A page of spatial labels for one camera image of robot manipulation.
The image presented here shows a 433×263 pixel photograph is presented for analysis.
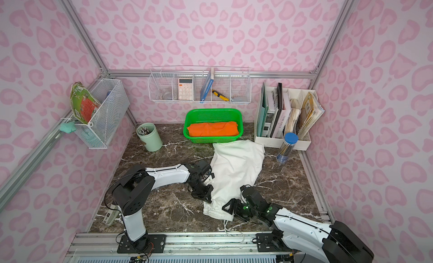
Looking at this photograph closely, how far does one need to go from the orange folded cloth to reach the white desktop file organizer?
15cm

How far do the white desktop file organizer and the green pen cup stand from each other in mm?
605

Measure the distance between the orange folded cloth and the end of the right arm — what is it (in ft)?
1.48

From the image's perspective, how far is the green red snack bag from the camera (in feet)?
2.26

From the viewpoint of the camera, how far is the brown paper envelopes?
92 cm

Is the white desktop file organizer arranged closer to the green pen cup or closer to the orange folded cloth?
the orange folded cloth

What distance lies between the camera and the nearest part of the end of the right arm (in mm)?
614
